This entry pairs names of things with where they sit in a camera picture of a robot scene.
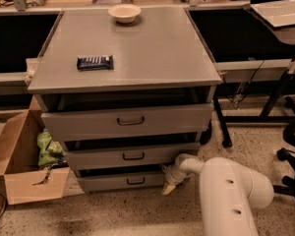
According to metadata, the grey drawer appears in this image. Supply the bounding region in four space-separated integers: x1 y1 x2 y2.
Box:
42 103 212 142
78 164 165 193
65 143 200 171

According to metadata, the grey top drawer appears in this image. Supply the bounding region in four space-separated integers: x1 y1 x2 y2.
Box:
42 103 212 142

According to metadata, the grey middle drawer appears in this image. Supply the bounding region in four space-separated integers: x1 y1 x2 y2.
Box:
65 143 200 171

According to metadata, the grey bottom drawer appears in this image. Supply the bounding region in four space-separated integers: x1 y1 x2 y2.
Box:
78 164 165 193

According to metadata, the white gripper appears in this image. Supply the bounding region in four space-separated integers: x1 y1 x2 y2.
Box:
161 164 190 196

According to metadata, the black desk leg frame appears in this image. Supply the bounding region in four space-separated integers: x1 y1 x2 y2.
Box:
212 72 295 148

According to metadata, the brown cardboard box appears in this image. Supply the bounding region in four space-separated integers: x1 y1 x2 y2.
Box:
0 95 71 206

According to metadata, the grey drawer cabinet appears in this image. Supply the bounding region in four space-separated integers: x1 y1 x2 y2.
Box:
27 6 222 195

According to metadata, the blue snack bar wrapper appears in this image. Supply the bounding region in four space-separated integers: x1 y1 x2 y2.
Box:
77 55 114 71

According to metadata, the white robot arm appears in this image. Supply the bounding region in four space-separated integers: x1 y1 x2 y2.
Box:
162 153 274 236

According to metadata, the white bowl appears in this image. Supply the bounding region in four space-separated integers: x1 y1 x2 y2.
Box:
108 4 141 24

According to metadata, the green chip bag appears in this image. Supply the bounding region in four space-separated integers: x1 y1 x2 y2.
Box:
36 131 63 168

